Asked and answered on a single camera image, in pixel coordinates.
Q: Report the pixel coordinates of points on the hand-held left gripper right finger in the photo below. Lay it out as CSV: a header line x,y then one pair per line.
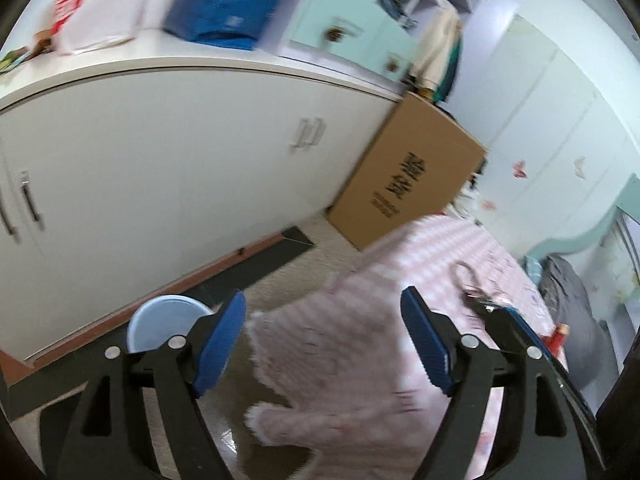
x,y
425,340

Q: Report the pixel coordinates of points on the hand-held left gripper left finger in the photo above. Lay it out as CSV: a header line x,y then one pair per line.
x,y
222,340

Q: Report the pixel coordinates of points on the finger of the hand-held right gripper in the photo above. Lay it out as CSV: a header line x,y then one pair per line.
x,y
522,327

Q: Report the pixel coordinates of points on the red bottle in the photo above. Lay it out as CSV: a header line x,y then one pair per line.
x,y
559,337

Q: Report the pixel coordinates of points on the blue trash bin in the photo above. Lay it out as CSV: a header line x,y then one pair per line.
x,y
160,320

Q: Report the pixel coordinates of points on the grey duvet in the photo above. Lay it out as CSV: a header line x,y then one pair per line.
x,y
575,310

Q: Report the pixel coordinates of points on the checked pillow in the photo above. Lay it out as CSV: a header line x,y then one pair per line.
x,y
532,270

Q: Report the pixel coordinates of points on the round table pink checked tablecloth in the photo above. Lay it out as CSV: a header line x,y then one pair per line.
x,y
350,360

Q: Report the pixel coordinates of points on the pink flower sticker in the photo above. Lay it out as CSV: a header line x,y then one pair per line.
x,y
487,204

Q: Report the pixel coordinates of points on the small white plastic bag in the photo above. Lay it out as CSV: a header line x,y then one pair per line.
x,y
469,201

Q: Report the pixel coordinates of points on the pink butterfly sticker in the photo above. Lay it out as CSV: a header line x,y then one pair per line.
x,y
520,168

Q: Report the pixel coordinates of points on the white butterfly sticker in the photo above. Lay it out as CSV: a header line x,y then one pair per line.
x,y
579,166

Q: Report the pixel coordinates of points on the large cardboard box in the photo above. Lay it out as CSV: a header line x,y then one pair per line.
x,y
405,170

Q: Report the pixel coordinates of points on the white low cabinet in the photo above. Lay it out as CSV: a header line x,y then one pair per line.
x,y
150,160

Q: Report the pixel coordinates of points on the white panelled wardrobe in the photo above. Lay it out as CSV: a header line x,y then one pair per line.
x,y
540,110

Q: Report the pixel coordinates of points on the green hanging jacket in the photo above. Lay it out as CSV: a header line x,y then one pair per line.
x,y
452,72

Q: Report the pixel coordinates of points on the cream hanging jacket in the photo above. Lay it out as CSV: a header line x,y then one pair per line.
x,y
437,45

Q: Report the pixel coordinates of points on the mint green drawer unit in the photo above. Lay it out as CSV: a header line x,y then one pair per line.
x,y
360,35

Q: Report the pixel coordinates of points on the blue folded jeans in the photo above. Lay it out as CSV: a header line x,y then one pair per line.
x,y
397,5

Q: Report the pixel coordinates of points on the small brown item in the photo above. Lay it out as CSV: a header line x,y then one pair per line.
x,y
44,42

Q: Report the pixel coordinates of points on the small green item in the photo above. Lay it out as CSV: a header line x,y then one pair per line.
x,y
14,60

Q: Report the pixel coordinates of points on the white plastic bag red print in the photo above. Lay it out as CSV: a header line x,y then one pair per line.
x,y
95,5

